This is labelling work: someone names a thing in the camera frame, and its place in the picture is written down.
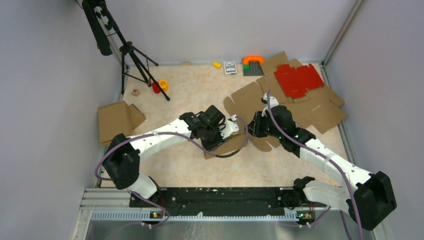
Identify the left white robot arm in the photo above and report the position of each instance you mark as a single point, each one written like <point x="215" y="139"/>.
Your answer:
<point x="125" y="153"/>

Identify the orange horseshoe toy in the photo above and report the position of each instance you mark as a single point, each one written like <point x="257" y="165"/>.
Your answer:
<point x="252" y="58"/>

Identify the red flat cardboard blank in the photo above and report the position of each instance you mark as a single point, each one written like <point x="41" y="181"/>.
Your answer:
<point x="296" y="82"/>

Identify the folded brown cardboard box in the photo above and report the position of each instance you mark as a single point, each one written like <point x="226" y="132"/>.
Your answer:
<point x="117" y="118"/>

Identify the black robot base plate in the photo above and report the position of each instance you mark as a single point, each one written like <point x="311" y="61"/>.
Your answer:
<point x="230" y="203"/>

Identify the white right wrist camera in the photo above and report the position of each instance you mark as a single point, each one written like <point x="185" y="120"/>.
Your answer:
<point x="269" y="102"/>

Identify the brown cardboard box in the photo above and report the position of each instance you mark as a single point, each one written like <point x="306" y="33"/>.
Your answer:
<point x="117" y="118"/>
<point x="234" y="143"/>

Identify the yellow small block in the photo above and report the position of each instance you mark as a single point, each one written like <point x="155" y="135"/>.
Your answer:
<point x="217" y="65"/>

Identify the green toy block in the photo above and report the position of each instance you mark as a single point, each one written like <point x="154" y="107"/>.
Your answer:
<point x="246" y="68"/>

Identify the playing card deck box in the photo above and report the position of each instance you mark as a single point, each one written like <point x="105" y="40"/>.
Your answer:
<point x="230" y="67"/>

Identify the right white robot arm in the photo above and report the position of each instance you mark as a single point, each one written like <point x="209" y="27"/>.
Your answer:
<point x="367" y="197"/>

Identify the black camera tripod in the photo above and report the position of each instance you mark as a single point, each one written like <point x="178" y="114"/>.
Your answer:
<point x="110" y="40"/>

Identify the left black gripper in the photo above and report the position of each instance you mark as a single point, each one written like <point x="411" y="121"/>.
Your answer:
<point x="211" y="146"/>

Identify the grey lego base plate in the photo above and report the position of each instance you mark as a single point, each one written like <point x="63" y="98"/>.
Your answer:
<point x="255" y="70"/>

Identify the small wooden cube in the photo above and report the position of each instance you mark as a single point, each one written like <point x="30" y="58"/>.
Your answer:
<point x="135" y="92"/>

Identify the small brown cardboard blank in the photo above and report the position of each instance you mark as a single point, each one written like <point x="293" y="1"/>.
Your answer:
<point x="277" y="92"/>

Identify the yellow round toy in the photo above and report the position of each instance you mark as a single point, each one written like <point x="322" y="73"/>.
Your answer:
<point x="164" y="85"/>

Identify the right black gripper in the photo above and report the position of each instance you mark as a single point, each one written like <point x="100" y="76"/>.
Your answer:
<point x="255" y="126"/>

